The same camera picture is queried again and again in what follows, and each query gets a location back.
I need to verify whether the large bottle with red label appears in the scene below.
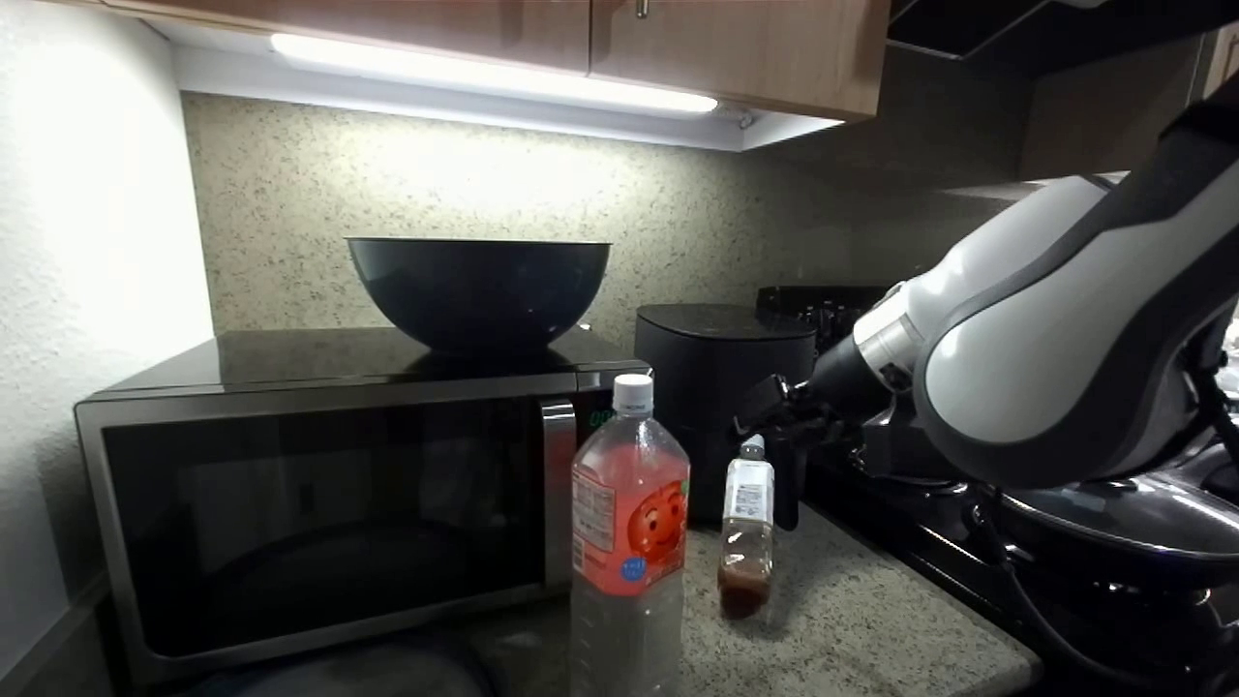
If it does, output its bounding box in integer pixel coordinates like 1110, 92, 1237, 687
568, 374, 692, 697

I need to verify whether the wooden wall cabinet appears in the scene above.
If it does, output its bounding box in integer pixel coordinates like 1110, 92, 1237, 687
44, 0, 892, 124

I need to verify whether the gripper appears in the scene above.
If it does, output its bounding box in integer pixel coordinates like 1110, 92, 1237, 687
732, 334, 895, 454

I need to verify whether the black air fryer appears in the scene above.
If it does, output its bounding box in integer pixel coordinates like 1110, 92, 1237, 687
634, 304, 820, 531

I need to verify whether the dark frying pan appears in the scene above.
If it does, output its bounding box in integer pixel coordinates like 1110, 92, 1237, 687
995, 463, 1239, 625

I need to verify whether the large black bowl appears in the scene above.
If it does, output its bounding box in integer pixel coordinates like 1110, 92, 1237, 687
346, 237, 613, 355

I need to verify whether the black and steel microwave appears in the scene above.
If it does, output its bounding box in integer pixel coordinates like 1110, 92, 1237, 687
75, 324, 652, 689

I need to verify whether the black stove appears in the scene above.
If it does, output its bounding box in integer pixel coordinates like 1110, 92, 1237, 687
755, 283, 1239, 697

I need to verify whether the small bottle with white label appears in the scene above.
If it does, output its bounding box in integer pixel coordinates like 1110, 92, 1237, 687
717, 434, 777, 621

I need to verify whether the wooden cabinet door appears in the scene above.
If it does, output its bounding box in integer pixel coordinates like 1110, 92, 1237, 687
97, 0, 592, 74
589, 0, 892, 123

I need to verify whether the microwave door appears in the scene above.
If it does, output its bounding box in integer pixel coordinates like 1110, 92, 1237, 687
76, 392, 582, 681

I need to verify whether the microwave door handle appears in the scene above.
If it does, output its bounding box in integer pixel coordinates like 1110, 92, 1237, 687
540, 399, 580, 588

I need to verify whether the black range hood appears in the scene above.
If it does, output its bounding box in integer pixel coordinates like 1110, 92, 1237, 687
886, 0, 1239, 76

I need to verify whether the under-cabinet light strip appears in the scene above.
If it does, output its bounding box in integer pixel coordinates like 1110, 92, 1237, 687
269, 33, 723, 116

